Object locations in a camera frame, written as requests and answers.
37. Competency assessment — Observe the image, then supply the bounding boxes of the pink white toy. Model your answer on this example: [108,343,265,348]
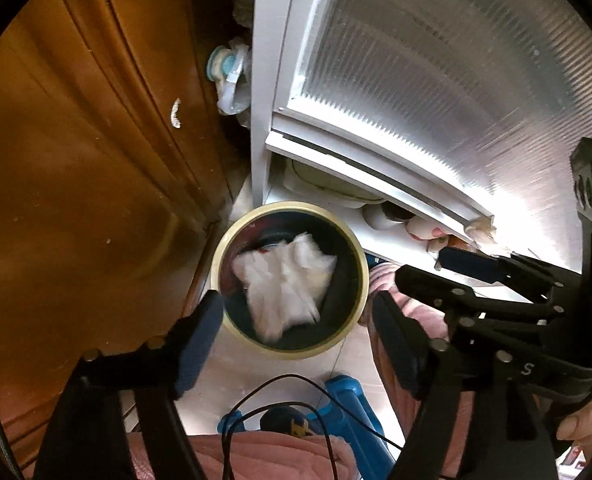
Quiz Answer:
[407,214,477,256]

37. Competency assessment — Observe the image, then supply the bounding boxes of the brown wooden cabinet door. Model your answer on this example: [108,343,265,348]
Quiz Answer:
[0,0,237,461]

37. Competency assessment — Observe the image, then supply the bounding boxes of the dark blue slipper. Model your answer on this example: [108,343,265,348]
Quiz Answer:
[260,406,317,437]

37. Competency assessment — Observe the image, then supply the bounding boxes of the blue plastic stool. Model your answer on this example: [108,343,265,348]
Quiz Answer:
[217,374,401,480]

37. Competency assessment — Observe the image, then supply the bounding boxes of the white frosted glass door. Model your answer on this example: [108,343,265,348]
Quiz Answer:
[250,0,592,301]

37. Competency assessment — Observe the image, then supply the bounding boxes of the clear plastic bag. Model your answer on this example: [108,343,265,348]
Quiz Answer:
[216,42,253,128]

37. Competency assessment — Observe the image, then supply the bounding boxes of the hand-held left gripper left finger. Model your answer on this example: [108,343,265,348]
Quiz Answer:
[33,289,225,480]

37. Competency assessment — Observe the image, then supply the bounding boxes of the white pipe fitting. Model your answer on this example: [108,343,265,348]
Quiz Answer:
[363,204,411,231]

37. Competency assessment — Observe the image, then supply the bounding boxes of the white tissue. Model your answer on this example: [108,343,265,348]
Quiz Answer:
[232,232,337,345]

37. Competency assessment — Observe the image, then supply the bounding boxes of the person's right hand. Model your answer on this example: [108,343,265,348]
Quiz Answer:
[558,394,592,461]

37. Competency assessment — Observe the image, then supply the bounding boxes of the pink fleece pants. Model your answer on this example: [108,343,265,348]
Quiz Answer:
[126,264,482,480]

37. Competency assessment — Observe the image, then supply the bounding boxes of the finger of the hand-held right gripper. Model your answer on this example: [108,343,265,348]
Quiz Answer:
[396,265,582,361]
[438,249,584,306]

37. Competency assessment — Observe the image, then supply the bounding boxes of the cream round trash can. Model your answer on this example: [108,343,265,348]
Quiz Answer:
[211,201,371,361]

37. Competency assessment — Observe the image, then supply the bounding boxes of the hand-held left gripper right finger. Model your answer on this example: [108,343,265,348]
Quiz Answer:
[373,292,552,480]

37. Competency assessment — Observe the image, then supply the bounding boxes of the thin black cable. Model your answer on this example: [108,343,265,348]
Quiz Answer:
[221,374,401,480]

